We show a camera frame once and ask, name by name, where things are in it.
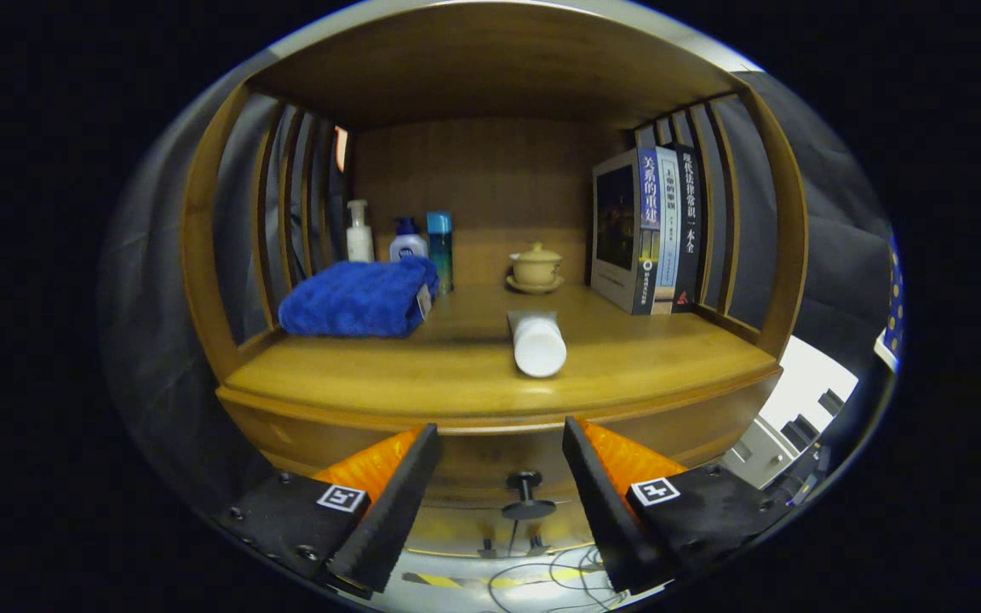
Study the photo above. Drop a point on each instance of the white and green tube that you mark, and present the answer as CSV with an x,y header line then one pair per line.
x,y
539,345

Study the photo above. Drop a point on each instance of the white pump bottle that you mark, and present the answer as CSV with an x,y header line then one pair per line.
x,y
360,243

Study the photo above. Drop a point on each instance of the blue towel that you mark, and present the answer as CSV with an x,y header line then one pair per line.
x,y
354,298

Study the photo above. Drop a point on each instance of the white wall shelf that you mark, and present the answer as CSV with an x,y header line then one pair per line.
x,y
887,351

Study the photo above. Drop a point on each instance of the beige saucer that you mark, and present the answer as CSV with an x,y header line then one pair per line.
x,y
535,289

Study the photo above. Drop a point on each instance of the wooden cabinet door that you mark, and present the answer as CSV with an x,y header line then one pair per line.
x,y
563,528
456,532

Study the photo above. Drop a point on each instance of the wooden countertop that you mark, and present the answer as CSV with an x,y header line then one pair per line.
x,y
456,375

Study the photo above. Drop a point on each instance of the book with blue spine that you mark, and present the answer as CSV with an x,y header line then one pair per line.
x,y
618,230

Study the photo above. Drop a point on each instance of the white side table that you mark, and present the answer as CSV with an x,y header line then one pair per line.
x,y
797,375

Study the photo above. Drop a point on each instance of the beige lidded tea cup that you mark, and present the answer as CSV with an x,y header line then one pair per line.
x,y
536,266

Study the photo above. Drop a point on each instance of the black block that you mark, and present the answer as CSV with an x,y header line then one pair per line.
x,y
831,402
800,434

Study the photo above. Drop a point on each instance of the white bottle with blue cap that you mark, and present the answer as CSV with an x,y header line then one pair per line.
x,y
408,247

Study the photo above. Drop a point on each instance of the blue dotted gift bag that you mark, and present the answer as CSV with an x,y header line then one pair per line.
x,y
895,298

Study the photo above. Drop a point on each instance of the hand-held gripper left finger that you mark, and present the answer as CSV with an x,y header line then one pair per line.
x,y
397,502

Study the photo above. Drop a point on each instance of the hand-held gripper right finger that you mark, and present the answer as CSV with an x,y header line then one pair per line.
x,y
601,502

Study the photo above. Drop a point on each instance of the wooden cabinet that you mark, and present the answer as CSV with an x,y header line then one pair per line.
x,y
490,68

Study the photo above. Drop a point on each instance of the teal bottle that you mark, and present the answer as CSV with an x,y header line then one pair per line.
x,y
440,247

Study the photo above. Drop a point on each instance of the wooden drawer with black knob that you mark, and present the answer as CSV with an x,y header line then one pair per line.
x,y
499,451

